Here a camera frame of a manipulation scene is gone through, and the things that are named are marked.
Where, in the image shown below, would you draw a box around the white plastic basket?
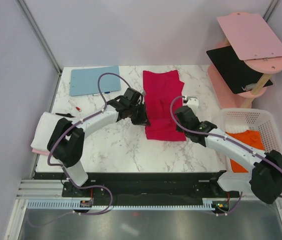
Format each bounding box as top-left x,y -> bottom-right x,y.
220,107 -> 282,176

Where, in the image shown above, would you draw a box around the black board on shelf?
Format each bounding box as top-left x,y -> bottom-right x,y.
206,46 -> 263,94

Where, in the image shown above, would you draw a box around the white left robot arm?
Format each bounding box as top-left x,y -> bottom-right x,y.
47,99 -> 150,197

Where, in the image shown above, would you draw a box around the blue white pen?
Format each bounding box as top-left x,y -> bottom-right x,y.
92,91 -> 111,96

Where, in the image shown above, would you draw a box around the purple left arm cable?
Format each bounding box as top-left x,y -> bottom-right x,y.
27,72 -> 131,228

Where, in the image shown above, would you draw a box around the magenta t shirt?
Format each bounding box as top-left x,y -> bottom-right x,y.
143,70 -> 186,142

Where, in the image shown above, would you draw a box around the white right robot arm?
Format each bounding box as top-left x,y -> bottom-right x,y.
170,106 -> 282,204

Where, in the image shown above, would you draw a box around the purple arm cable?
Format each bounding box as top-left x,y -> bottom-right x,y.
27,72 -> 131,228
169,95 -> 282,217

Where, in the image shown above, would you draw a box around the white t shirt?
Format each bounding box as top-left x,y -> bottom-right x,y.
30,112 -> 63,152

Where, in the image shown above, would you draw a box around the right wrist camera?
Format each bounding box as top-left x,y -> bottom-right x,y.
183,96 -> 199,112

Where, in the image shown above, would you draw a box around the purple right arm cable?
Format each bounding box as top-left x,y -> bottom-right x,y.
169,95 -> 282,217

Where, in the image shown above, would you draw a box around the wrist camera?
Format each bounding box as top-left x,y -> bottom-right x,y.
183,96 -> 199,112
123,87 -> 144,106

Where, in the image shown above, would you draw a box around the red white small marker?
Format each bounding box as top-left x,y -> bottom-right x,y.
68,100 -> 82,112

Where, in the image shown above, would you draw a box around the orange t shirt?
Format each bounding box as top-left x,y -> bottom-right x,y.
227,130 -> 265,173

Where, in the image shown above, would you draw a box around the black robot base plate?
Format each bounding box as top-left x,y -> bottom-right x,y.
62,171 -> 240,205

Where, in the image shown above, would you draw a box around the light blue mat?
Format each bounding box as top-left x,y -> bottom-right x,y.
69,66 -> 121,97

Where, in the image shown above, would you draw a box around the pink tiered shelf stand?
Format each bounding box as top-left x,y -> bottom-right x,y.
208,12 -> 282,109

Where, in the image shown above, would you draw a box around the white slotted cable duct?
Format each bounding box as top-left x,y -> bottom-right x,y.
26,199 -> 220,211

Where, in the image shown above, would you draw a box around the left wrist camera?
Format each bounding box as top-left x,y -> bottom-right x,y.
123,87 -> 144,106

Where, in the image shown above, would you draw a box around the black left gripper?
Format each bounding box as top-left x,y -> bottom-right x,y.
128,102 -> 150,127

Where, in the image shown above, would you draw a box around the aluminium frame rails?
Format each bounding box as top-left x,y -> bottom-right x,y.
16,179 -> 63,200

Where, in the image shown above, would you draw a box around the pink t shirt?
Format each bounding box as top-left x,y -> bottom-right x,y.
32,148 -> 49,156

